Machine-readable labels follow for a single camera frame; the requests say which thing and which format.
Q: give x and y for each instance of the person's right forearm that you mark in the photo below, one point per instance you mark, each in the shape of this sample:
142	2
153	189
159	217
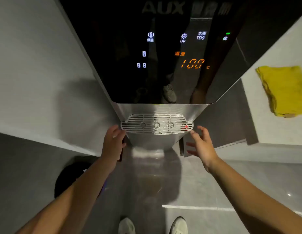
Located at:
253	202

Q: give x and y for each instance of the silver drip tray grille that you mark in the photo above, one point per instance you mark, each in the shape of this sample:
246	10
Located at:
151	124

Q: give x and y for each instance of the person's right white shoe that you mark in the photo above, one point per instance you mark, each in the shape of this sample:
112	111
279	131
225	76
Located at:
178	226

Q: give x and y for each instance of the yellow cloth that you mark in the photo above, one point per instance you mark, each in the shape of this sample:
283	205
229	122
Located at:
286	90

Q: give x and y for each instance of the person's left forearm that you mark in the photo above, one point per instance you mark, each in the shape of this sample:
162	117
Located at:
68	199

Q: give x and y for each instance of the black glass water dispenser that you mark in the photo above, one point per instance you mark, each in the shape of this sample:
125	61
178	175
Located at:
131	58

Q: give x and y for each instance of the person's right hand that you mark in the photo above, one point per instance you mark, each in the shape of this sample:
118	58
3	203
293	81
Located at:
204	151

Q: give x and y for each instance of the person's left white shoe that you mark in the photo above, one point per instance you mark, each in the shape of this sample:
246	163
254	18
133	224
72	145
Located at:
126	226

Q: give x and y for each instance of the person's white shoe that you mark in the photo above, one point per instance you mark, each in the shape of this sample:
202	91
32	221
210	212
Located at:
178	226
126	226

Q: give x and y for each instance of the person's left thumb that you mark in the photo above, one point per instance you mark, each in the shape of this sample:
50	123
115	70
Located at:
122	139

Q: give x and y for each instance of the person's left hand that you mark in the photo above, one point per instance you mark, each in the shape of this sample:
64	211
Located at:
112	146

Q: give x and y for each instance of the person's right thumb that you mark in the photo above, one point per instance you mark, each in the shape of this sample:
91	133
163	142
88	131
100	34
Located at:
192	152

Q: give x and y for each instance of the person's right middle finger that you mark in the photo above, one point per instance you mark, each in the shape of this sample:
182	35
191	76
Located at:
195	136

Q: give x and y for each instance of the black round waste bin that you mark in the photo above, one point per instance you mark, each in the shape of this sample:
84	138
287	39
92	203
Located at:
68	175

